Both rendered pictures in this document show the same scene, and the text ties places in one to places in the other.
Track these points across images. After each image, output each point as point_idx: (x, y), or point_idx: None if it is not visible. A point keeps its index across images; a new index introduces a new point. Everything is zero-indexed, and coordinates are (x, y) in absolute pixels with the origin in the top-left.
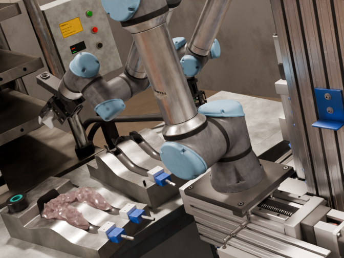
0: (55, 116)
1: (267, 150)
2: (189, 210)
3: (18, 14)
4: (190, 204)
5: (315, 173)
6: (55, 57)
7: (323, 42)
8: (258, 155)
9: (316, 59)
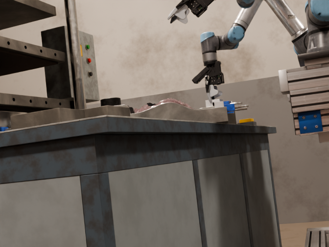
0: (66, 106)
1: (262, 125)
2: (286, 87)
3: (54, 14)
4: (289, 80)
5: None
6: (80, 53)
7: None
8: (260, 125)
9: None
